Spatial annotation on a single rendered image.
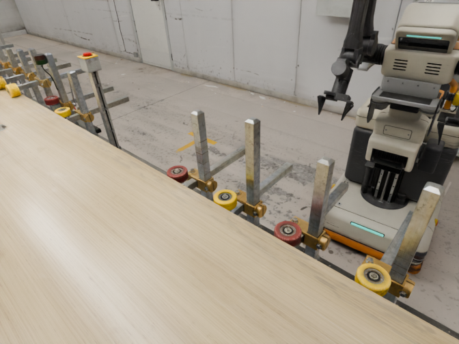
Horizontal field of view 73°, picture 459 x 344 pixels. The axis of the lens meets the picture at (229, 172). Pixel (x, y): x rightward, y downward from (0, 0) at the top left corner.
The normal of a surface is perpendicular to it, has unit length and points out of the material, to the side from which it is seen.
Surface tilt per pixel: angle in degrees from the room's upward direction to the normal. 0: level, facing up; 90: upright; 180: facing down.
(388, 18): 90
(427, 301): 0
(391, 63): 98
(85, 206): 0
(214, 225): 0
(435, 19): 42
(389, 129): 98
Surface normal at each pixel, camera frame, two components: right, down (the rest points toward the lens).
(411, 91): -0.60, 0.48
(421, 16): -0.44, -0.28
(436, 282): -0.05, -0.82
